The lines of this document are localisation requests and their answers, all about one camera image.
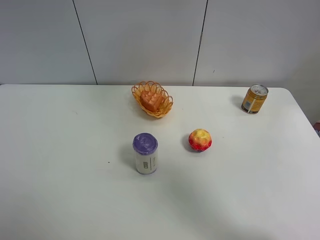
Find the brown waffle slice bakery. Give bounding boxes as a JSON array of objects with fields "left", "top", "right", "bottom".
[{"left": 140, "top": 90, "right": 164, "bottom": 112}]

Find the orange woven plastic basket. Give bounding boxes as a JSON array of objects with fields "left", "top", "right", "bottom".
[{"left": 131, "top": 81, "right": 173, "bottom": 119}]

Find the white can purple lid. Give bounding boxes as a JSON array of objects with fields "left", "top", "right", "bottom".
[{"left": 132, "top": 132, "right": 158, "bottom": 175}]

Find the red yellow toy fruit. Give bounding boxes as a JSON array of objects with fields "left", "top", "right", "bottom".
[{"left": 188, "top": 128, "right": 212, "bottom": 152}]

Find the golden yellow drink can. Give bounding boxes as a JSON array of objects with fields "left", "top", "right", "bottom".
[{"left": 241, "top": 84, "right": 269, "bottom": 114}]

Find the dark object at right edge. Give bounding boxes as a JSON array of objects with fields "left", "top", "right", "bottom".
[{"left": 313, "top": 121, "right": 320, "bottom": 137}]

